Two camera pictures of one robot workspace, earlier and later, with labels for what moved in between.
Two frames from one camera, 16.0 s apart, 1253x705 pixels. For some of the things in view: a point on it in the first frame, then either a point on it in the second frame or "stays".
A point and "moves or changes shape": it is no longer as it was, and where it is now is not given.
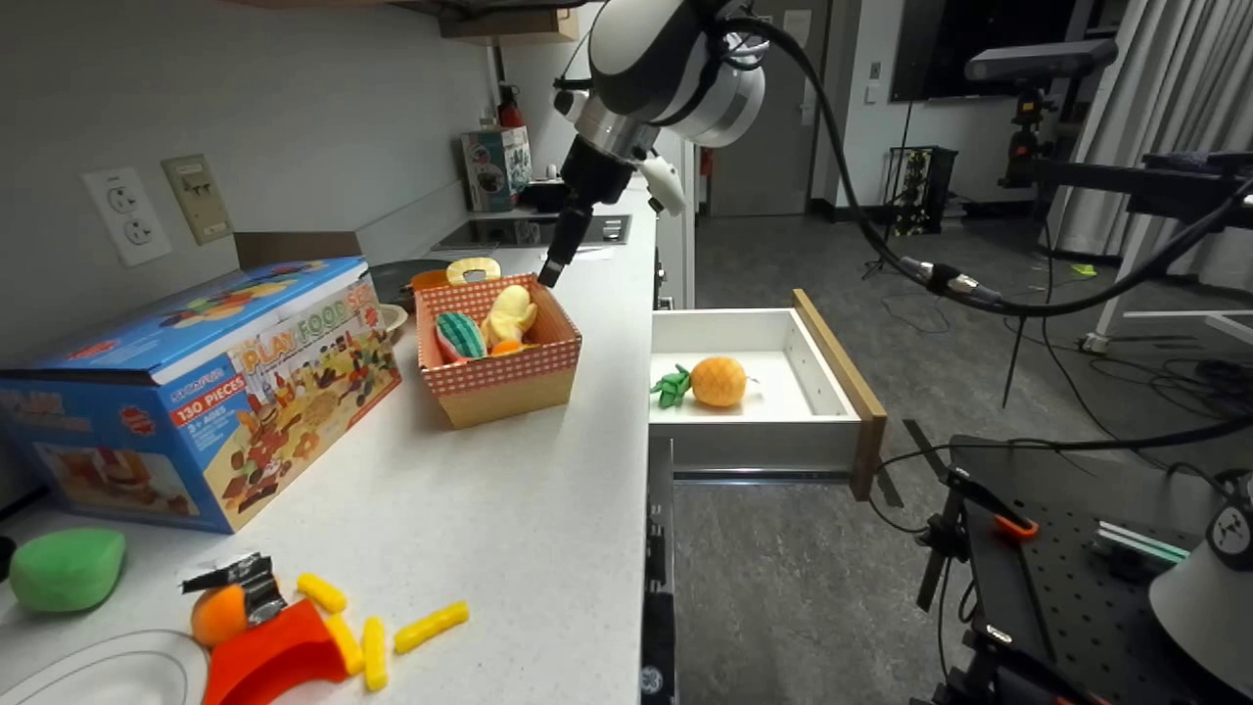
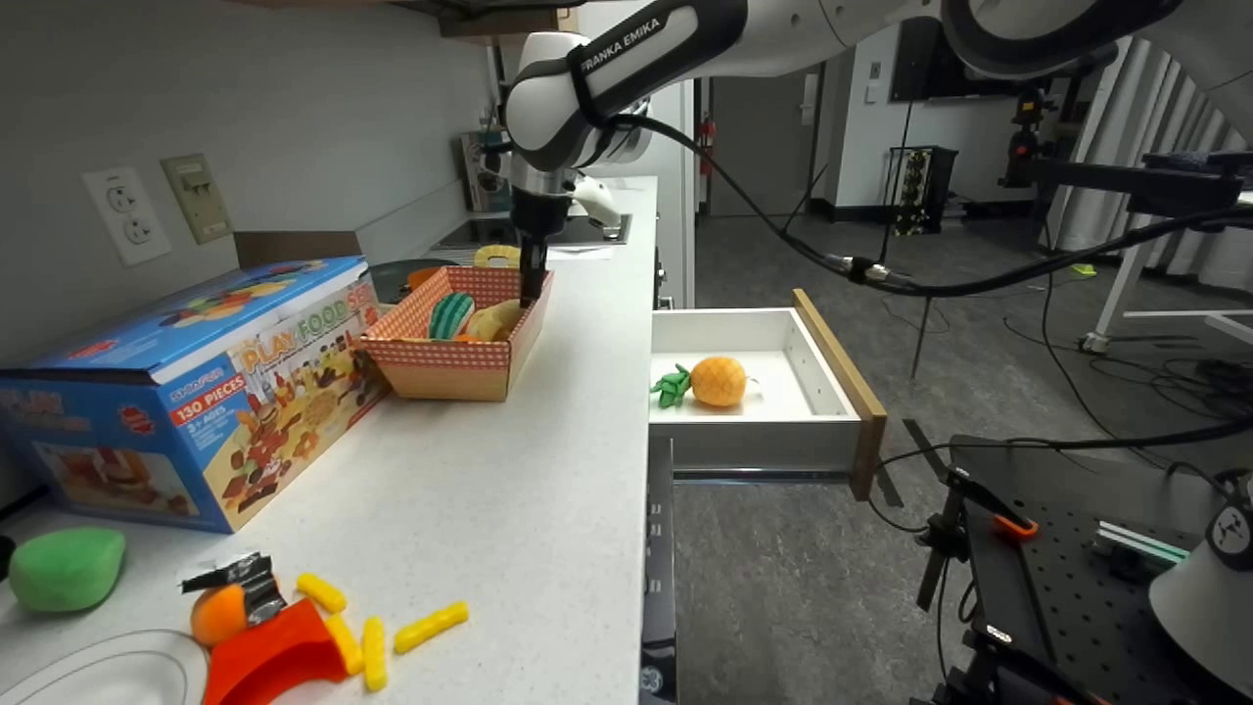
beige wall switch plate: (196, 198) stays
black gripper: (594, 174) → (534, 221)
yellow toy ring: (458, 268) → (499, 247)
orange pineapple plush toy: (715, 384) stays
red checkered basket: (495, 350) moves or changes shape
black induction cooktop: (529, 234) stays
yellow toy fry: (322, 591) stays
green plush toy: (69, 569) stays
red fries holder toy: (281, 650) stays
